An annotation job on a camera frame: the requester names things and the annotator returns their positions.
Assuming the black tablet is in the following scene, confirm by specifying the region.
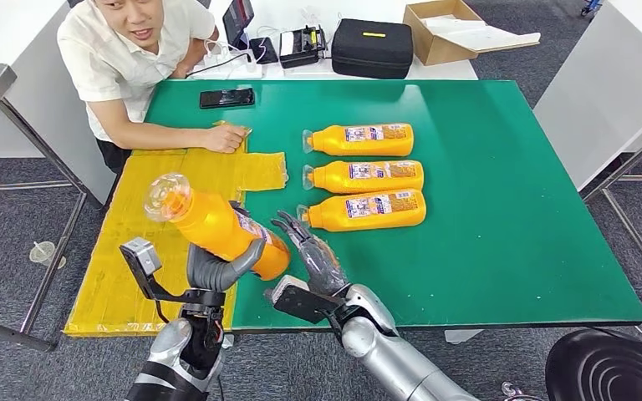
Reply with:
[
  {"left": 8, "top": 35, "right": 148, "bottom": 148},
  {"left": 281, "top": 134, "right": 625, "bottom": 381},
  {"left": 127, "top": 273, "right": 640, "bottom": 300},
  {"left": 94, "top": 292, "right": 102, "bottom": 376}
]
[{"left": 222, "top": 0, "right": 256, "bottom": 50}]

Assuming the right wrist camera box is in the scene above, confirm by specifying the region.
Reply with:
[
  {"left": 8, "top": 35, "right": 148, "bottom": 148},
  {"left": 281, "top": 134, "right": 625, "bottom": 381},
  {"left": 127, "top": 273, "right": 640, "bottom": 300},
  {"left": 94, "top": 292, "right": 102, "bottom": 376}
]
[{"left": 264, "top": 275, "right": 349, "bottom": 326}]

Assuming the person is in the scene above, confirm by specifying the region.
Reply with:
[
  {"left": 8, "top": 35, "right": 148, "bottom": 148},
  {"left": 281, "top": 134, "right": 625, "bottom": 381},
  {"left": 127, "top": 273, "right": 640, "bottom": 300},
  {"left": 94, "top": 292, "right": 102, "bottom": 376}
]
[{"left": 56, "top": 0, "right": 252, "bottom": 173}]

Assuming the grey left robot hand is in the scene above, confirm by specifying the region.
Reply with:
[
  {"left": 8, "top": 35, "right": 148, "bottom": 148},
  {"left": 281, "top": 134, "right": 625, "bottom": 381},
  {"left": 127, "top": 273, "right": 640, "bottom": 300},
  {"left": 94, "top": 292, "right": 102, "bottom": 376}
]
[{"left": 186, "top": 200, "right": 267, "bottom": 293}]

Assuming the orange detergent bottle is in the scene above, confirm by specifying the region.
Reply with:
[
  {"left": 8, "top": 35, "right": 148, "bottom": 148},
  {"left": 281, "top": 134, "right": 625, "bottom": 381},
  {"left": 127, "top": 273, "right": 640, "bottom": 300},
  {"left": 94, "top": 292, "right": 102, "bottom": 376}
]
[
  {"left": 143, "top": 172, "right": 293, "bottom": 282},
  {"left": 301, "top": 122, "right": 415, "bottom": 158},
  {"left": 296, "top": 188, "right": 428, "bottom": 232},
  {"left": 301, "top": 160, "right": 425, "bottom": 195}
]

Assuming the small black flat device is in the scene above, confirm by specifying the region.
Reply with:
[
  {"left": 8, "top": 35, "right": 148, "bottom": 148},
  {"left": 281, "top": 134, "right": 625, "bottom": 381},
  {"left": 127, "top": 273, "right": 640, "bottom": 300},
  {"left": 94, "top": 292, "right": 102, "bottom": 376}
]
[{"left": 248, "top": 37, "right": 279, "bottom": 66}]

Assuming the white table with metal legs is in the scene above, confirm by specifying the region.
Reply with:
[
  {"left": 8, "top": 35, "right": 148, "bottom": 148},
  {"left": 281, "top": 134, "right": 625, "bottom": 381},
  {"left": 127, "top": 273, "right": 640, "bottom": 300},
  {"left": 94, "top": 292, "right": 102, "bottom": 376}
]
[{"left": 532, "top": 0, "right": 642, "bottom": 311}]

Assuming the white power strip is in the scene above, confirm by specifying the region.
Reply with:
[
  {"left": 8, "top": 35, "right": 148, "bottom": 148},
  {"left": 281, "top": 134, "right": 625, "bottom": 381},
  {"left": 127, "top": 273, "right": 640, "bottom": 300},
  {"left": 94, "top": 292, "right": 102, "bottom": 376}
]
[{"left": 187, "top": 47, "right": 264, "bottom": 80}]

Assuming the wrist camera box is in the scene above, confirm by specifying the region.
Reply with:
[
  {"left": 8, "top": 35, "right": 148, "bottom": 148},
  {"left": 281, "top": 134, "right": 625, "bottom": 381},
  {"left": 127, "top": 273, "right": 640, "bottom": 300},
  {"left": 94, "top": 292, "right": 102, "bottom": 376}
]
[
  {"left": 264, "top": 275, "right": 349, "bottom": 326},
  {"left": 119, "top": 236, "right": 227, "bottom": 307}
]

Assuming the yellow taped cardboard sheet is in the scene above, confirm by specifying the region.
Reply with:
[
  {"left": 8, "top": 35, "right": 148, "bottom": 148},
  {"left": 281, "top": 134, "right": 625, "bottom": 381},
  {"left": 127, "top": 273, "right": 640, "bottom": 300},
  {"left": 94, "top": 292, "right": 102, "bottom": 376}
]
[{"left": 64, "top": 120, "right": 289, "bottom": 338}]

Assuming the black label printer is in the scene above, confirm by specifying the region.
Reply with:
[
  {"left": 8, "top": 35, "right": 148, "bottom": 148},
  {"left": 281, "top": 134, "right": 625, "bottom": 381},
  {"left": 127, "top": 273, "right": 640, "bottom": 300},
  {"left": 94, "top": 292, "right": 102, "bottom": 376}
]
[{"left": 278, "top": 25, "right": 329, "bottom": 70}]

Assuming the black zippered carrying case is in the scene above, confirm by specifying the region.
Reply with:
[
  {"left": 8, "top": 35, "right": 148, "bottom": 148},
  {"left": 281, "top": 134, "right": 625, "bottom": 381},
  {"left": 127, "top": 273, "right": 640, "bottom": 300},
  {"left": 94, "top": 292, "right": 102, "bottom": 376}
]
[{"left": 330, "top": 18, "right": 414, "bottom": 80}]

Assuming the brown cardboard box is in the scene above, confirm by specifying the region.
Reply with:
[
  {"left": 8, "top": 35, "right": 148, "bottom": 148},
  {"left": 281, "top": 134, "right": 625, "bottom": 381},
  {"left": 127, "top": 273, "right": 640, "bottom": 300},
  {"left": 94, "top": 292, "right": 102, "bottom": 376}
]
[{"left": 402, "top": 0, "right": 486, "bottom": 67}]

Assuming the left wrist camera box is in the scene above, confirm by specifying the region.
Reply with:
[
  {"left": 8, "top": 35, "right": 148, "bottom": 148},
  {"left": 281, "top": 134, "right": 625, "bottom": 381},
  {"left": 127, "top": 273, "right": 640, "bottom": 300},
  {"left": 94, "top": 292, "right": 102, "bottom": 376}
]
[{"left": 119, "top": 236, "right": 227, "bottom": 307}]

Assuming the black cable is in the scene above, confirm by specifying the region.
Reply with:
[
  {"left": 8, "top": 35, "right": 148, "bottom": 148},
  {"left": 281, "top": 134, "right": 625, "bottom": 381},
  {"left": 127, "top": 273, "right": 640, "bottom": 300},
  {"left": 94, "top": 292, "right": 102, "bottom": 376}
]
[{"left": 185, "top": 52, "right": 252, "bottom": 79}]

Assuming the black round stool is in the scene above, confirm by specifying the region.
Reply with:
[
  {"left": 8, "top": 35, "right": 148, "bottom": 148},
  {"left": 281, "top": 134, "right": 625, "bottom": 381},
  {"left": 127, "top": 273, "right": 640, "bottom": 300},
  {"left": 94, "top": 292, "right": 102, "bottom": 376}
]
[{"left": 545, "top": 329, "right": 642, "bottom": 401}]

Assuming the green table mat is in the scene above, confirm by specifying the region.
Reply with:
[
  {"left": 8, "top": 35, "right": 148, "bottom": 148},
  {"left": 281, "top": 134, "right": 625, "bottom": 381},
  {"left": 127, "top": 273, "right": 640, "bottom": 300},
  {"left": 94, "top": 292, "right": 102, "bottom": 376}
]
[{"left": 145, "top": 79, "right": 642, "bottom": 333}]

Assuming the person's right hand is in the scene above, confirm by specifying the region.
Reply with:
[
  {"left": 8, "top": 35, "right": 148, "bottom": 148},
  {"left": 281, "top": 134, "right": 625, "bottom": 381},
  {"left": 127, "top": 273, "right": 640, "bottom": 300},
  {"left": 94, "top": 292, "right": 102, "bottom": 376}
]
[{"left": 201, "top": 122, "right": 250, "bottom": 155}]

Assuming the cable bundle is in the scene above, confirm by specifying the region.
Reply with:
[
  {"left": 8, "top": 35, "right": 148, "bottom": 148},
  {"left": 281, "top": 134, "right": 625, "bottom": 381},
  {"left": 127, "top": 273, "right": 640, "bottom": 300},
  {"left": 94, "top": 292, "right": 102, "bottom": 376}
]
[{"left": 501, "top": 382, "right": 547, "bottom": 401}]

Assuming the white foam sheet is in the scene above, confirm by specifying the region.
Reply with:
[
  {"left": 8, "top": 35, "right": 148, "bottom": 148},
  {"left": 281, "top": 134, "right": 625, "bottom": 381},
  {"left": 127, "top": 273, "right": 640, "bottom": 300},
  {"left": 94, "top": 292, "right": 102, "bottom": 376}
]
[{"left": 420, "top": 15, "right": 542, "bottom": 55}]

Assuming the white desk with grey panel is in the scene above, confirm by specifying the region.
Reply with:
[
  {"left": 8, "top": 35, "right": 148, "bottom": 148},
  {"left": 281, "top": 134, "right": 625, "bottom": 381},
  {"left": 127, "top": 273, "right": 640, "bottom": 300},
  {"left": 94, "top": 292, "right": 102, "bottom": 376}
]
[{"left": 0, "top": 0, "right": 118, "bottom": 207}]

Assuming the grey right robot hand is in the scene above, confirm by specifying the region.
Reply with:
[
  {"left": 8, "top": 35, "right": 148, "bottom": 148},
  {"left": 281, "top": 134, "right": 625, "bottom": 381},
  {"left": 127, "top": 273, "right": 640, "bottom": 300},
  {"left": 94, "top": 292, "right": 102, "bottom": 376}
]
[{"left": 271, "top": 210, "right": 351, "bottom": 297}]

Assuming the black smartphone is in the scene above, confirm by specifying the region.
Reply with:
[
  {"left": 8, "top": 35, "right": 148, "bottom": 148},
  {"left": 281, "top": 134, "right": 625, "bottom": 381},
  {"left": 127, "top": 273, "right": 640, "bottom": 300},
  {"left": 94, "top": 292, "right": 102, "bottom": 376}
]
[{"left": 199, "top": 88, "right": 256, "bottom": 110}]

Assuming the clear plastic cup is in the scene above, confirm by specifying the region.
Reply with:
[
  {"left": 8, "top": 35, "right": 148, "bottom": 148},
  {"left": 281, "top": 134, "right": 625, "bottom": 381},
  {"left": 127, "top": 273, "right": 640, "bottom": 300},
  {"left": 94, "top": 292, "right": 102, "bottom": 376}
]
[{"left": 28, "top": 241, "right": 68, "bottom": 271}]

